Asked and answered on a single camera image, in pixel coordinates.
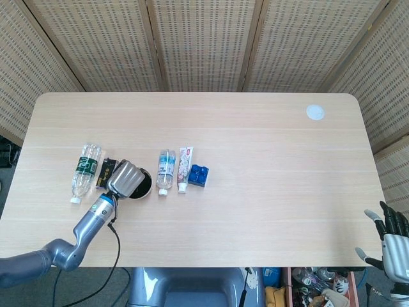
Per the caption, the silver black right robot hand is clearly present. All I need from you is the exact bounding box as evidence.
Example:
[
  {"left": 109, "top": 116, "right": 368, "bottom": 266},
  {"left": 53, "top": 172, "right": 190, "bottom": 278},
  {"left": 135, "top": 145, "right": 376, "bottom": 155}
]
[{"left": 355, "top": 200, "right": 409, "bottom": 282}]

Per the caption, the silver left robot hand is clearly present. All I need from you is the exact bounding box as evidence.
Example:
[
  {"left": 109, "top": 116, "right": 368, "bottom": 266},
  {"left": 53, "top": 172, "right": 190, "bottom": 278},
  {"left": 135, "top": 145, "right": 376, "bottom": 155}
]
[{"left": 106, "top": 159, "right": 151, "bottom": 198}]

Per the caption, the dark brown liquid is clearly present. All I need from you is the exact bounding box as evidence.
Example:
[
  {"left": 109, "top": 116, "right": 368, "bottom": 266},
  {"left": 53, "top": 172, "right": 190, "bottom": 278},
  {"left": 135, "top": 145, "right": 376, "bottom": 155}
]
[{"left": 135, "top": 174, "right": 152, "bottom": 196}]

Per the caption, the beige bowl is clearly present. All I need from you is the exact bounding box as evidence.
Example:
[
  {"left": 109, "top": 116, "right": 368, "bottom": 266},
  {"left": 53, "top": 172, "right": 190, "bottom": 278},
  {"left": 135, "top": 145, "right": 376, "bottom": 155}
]
[{"left": 127, "top": 168, "right": 153, "bottom": 201}]

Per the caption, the clear bottle blue label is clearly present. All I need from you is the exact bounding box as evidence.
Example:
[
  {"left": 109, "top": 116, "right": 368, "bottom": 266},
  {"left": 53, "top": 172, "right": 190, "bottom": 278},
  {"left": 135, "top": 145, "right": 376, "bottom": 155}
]
[{"left": 155, "top": 148, "right": 178, "bottom": 196}]

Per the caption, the clear bottle green label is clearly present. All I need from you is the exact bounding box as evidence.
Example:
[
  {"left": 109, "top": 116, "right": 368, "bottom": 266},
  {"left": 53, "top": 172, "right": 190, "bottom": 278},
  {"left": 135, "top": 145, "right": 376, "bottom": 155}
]
[{"left": 70, "top": 143, "right": 103, "bottom": 205}]

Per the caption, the floral toothpaste tube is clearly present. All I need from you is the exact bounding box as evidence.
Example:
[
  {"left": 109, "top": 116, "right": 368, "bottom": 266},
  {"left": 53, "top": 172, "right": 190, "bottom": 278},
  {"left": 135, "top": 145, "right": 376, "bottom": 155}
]
[{"left": 177, "top": 146, "right": 196, "bottom": 194}]

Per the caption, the blue building block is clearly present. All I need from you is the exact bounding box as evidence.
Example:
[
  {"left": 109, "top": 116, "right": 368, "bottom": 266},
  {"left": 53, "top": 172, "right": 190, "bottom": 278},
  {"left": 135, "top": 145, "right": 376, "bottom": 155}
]
[{"left": 187, "top": 163, "right": 210, "bottom": 187}]

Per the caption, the wooden crate of clutter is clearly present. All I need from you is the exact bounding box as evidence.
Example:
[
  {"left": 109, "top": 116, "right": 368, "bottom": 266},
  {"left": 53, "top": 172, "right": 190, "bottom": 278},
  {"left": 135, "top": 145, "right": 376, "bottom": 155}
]
[{"left": 281, "top": 267, "right": 359, "bottom": 307}]

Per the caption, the blue packet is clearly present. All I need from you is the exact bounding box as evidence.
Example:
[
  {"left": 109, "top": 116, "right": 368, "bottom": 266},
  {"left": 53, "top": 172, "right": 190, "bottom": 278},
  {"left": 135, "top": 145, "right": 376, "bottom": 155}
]
[{"left": 262, "top": 267, "right": 282, "bottom": 285}]

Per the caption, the grey robot torso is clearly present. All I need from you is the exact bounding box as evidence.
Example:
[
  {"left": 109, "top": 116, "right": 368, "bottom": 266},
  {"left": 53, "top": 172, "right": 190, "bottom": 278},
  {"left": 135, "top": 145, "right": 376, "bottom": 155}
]
[{"left": 129, "top": 267, "right": 266, "bottom": 307}]

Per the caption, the yellow cloth bag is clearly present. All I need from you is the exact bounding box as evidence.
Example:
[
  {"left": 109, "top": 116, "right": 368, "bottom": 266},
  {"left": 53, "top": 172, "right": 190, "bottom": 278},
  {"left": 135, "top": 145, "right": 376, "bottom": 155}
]
[{"left": 265, "top": 286, "right": 287, "bottom": 307}]

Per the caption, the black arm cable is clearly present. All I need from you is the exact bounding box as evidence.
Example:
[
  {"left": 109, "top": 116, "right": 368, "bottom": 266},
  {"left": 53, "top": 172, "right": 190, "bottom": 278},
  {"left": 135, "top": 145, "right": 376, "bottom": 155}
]
[{"left": 82, "top": 220, "right": 121, "bottom": 307}]

